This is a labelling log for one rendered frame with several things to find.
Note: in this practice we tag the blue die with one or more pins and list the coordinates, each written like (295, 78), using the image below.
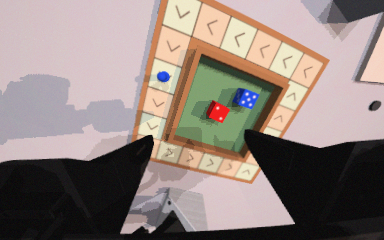
(245, 98)

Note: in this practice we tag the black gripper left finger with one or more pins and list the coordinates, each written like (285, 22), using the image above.
(102, 189)

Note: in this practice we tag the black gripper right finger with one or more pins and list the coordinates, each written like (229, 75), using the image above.
(308, 179)

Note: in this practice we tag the red die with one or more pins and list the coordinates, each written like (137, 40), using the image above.
(217, 111)

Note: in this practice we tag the blue pawn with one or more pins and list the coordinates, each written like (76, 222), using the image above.
(163, 76)

